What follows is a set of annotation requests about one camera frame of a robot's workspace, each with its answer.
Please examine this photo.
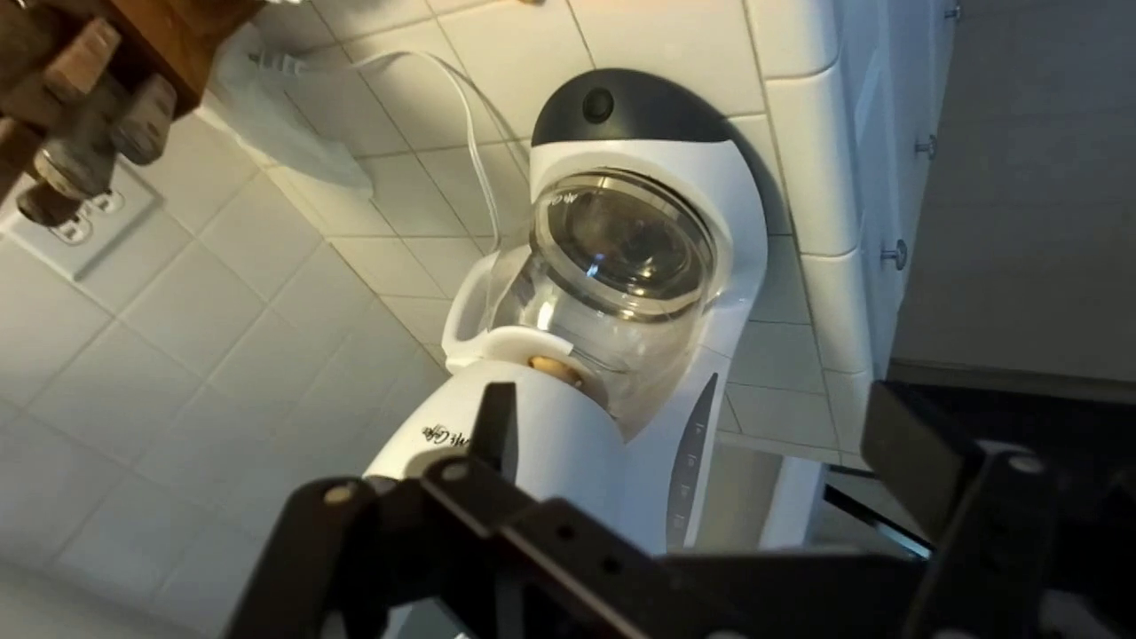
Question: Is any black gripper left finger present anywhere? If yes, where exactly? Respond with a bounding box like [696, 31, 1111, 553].
[224, 379, 714, 639]

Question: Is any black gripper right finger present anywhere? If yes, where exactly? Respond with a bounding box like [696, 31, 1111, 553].
[860, 375, 1136, 639]

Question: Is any glass coffee carafe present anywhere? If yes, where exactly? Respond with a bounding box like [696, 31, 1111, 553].
[439, 165, 726, 441]

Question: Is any white drawer cabinet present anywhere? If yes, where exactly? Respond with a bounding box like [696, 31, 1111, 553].
[741, 0, 966, 469]

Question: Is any white coffee maker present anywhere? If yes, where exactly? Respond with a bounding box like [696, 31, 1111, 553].
[363, 65, 830, 560]

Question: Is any reddish brown knife block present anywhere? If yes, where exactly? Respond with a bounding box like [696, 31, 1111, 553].
[0, 0, 269, 231]

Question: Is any white appliance power cord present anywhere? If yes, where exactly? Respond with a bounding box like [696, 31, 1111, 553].
[349, 47, 536, 254]

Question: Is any white wall power outlet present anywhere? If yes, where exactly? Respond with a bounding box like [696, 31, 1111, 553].
[0, 159, 166, 284]

